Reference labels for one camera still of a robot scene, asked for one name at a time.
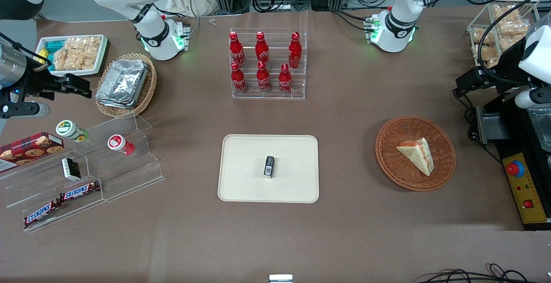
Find clear acrylic bottle rack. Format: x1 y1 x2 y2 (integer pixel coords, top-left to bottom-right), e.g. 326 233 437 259
229 28 309 100

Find grey metal bracket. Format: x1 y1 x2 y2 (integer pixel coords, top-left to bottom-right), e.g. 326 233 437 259
475 106 502 145

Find black floor cable bundle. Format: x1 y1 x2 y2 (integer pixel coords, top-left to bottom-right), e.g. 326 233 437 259
417 263 551 283

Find black and white small box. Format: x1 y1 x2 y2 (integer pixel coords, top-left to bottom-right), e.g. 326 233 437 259
61 157 82 181

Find red cola bottle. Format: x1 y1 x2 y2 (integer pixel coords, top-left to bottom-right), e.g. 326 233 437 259
230 62 248 95
255 31 270 65
229 31 246 68
256 61 272 94
278 63 294 95
288 31 302 70

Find red tartan cookie box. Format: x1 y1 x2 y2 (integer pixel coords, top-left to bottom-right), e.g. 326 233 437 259
0 132 65 173

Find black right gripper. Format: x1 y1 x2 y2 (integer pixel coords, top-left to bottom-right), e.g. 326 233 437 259
9 59 93 102

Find cream plastic tray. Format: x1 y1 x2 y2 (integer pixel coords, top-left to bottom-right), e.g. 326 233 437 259
217 134 320 204

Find Snickers chocolate bar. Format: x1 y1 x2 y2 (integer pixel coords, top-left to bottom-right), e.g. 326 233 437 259
59 181 101 202
23 199 61 229

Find white rectangular snack tray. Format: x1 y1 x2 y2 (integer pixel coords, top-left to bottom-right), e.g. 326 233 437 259
36 34 108 77

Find black control box yellow panel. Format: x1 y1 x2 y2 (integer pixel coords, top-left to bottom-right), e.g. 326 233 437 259
475 93 551 232

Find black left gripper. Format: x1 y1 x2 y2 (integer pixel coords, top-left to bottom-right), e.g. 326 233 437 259
454 38 535 99

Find red strawberry yogurt cup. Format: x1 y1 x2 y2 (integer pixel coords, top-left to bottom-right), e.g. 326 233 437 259
107 134 135 156

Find clear acrylic stepped shelf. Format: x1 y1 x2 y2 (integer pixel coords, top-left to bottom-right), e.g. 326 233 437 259
4 113 166 233

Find light wicker basket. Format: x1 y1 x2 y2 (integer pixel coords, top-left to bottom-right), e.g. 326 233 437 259
94 52 158 118

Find clear acrylic snack rack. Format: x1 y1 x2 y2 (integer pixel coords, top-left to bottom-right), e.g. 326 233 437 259
467 0 541 71

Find clear plastic cover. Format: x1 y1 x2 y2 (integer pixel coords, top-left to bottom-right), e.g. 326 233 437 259
527 106 551 153

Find triangular wrapped sandwich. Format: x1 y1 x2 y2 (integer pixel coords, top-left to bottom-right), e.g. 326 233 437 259
396 137 435 177

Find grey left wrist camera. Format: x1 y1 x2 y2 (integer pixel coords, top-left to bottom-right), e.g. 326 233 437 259
514 86 551 110

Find rice cracker snack bag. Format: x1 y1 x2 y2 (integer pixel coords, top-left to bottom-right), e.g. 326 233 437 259
71 37 102 70
52 46 79 71

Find coiled black cable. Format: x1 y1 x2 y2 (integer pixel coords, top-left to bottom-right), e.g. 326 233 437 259
251 0 277 13

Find stacked aluminium foil trays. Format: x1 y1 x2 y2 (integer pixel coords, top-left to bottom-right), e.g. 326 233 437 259
95 58 149 110

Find green sunflower yogurt cup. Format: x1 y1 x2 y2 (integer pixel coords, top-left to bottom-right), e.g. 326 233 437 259
56 120 89 143

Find beige pastry snack bag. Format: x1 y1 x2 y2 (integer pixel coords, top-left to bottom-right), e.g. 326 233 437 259
492 5 522 22
471 27 496 46
497 18 531 39
473 44 501 68

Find brown wicker basket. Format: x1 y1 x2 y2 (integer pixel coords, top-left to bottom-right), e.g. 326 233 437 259
375 116 456 192

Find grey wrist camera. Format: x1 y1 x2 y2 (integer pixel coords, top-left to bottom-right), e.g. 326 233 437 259
0 101 50 119
514 86 551 110

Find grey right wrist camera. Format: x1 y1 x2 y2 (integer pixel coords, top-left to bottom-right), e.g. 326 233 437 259
0 101 50 119

